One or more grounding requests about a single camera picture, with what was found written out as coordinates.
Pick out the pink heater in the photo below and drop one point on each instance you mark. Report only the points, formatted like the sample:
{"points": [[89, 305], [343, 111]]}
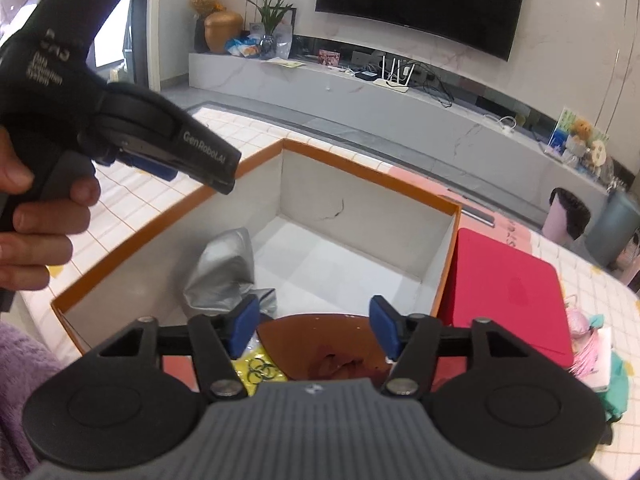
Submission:
{"points": [[631, 265]]}

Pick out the brown teddy bear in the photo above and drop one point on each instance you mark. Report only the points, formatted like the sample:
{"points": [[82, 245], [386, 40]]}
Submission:
{"points": [[581, 130]]}

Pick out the silver foil bag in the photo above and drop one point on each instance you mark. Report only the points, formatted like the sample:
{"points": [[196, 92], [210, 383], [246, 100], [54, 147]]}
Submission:
{"points": [[220, 270]]}

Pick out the pink card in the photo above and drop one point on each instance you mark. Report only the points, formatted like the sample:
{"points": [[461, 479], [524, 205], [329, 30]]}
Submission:
{"points": [[330, 57]]}

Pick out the teal plush toy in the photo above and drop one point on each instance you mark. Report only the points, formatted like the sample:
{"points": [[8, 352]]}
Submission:
{"points": [[617, 390]]}

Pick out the blue snack packets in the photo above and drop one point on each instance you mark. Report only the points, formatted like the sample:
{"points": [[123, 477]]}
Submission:
{"points": [[242, 47]]}

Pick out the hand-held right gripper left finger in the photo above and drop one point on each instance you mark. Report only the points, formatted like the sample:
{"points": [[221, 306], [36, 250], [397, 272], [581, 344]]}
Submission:
{"points": [[245, 322]]}

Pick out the grey trash can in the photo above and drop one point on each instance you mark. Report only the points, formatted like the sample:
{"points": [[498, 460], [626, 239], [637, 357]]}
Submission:
{"points": [[612, 230]]}

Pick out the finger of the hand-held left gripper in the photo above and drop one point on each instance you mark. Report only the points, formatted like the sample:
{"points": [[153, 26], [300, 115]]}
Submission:
{"points": [[150, 166]]}

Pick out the green picture board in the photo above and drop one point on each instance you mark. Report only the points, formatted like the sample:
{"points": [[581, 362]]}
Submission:
{"points": [[567, 117]]}

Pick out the white marble television console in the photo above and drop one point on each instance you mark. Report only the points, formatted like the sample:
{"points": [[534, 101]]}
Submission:
{"points": [[400, 110]]}

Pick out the white cloth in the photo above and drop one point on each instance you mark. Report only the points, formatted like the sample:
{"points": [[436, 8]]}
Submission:
{"points": [[602, 360]]}

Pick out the dried yellow flowers in vase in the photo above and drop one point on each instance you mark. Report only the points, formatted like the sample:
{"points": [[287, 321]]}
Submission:
{"points": [[202, 0]]}

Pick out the red storage box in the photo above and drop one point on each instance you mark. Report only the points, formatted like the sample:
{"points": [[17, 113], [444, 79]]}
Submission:
{"points": [[500, 290]]}

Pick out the small black box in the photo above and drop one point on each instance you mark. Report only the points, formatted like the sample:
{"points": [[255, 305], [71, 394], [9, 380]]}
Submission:
{"points": [[365, 75]]}

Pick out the green plant in glass vase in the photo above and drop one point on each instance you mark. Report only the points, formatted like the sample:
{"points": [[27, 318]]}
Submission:
{"points": [[270, 10]]}

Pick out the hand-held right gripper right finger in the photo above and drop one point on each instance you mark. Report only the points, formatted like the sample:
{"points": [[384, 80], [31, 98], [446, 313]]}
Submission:
{"points": [[385, 325]]}

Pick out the pink bin with black bag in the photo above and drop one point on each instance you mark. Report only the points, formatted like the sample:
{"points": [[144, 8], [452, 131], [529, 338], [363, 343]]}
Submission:
{"points": [[567, 217]]}

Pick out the person's left hand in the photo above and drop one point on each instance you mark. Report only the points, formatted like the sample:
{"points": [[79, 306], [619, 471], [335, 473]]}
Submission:
{"points": [[45, 220]]}

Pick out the gold vase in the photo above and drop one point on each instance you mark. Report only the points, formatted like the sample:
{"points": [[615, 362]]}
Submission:
{"points": [[223, 32]]}

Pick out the brown cloth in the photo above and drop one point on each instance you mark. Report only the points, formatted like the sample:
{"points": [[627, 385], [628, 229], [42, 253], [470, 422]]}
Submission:
{"points": [[320, 345]]}

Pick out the pink tassel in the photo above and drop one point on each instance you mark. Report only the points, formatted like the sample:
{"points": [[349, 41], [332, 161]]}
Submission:
{"points": [[587, 355]]}

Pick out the yellow green papers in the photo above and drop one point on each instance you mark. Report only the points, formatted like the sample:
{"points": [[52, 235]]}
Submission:
{"points": [[282, 63]]}

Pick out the black wall television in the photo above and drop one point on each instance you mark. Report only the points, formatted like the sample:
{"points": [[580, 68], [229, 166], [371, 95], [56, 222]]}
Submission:
{"points": [[425, 0]]}

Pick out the white router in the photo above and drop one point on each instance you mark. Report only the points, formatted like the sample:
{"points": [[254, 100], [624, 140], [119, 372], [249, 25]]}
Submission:
{"points": [[392, 82]]}

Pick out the orange cardboard box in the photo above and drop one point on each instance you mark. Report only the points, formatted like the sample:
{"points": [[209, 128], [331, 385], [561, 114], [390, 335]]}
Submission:
{"points": [[350, 220]]}

